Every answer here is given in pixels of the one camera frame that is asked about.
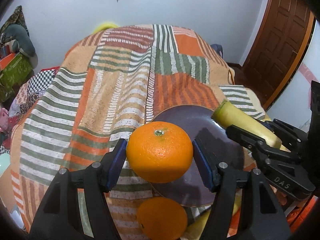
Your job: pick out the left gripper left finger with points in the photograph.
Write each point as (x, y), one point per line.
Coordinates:
(58, 215)

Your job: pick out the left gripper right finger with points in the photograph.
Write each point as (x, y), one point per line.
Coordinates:
(261, 216)

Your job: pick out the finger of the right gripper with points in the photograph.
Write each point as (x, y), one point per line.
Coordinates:
(246, 139)
(277, 126)

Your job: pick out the large orange front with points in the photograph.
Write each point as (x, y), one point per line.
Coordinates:
(162, 218)

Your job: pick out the large orange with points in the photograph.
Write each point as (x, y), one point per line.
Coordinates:
(159, 152)
(162, 218)

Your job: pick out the purple plate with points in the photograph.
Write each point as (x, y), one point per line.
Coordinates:
(210, 145)

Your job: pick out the brown wooden door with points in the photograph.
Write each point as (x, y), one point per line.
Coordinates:
(279, 46)

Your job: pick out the blue chair back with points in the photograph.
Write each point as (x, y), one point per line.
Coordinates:
(218, 49)

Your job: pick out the pink toy figure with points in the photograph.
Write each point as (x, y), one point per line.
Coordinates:
(4, 116)

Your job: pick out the striped patchwork blanket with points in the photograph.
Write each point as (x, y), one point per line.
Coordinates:
(109, 84)

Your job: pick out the green storage box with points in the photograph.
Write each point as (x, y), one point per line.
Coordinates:
(14, 74)

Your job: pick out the yellow round object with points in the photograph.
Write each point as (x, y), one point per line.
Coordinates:
(104, 26)

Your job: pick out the grey stuffed pillow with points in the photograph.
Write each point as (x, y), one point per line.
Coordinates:
(18, 40)

